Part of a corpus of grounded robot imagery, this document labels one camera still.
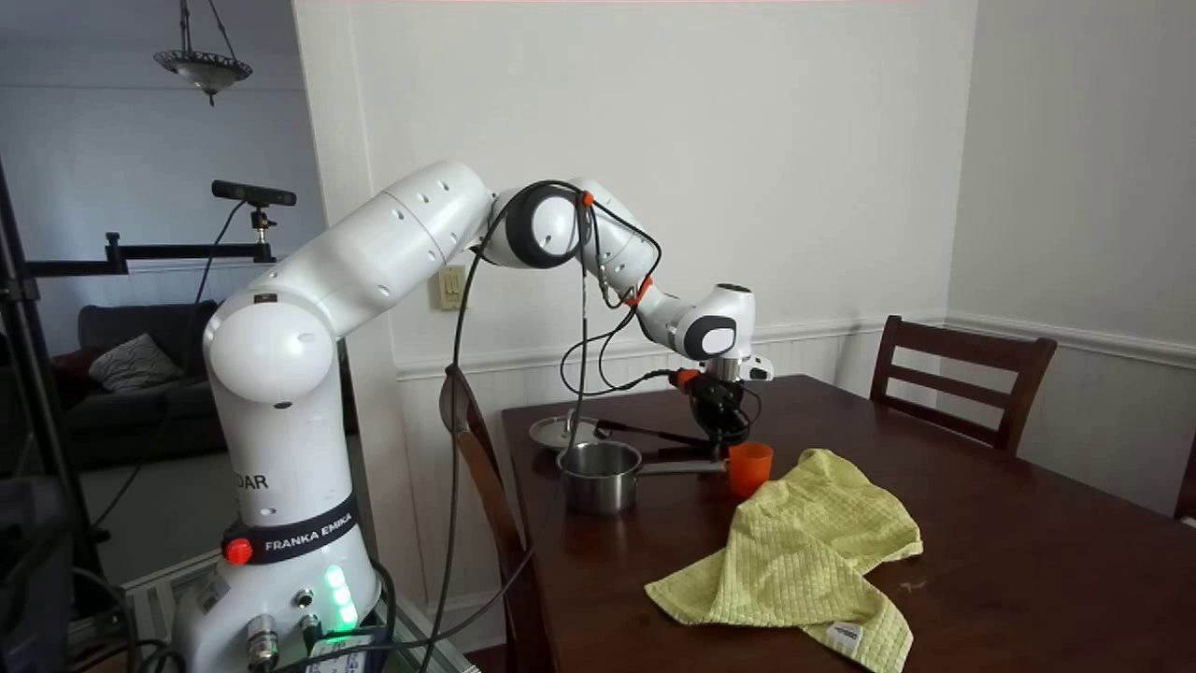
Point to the glass pot lid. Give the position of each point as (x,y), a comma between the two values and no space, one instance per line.
(554,430)

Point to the grey sofa pillow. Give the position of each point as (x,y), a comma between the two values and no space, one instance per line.
(131,365)

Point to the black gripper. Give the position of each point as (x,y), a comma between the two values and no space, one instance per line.
(736,402)

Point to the black tripod pole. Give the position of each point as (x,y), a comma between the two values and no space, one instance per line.
(30,373)

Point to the orange plastic cup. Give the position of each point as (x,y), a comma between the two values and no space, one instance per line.
(747,468)

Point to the yellow dish cloth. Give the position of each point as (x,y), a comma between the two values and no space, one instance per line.
(798,562)

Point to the black horizontal boom bar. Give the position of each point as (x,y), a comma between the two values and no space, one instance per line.
(151,255)

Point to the hanging ceiling lamp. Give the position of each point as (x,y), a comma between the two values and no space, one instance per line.
(205,68)

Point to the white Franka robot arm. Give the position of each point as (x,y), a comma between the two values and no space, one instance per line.
(397,245)

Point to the black camera on stand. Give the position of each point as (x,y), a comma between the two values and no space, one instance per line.
(250,193)

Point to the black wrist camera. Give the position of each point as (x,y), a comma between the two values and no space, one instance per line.
(704,385)

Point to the white robot mounting platform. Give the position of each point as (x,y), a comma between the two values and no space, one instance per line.
(151,598)

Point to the dark grey sofa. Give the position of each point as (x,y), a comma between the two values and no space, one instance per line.
(134,423)

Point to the cream wall light switch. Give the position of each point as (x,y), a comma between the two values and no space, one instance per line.
(447,292)

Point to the dark bulky object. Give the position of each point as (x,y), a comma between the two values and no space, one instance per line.
(30,572)

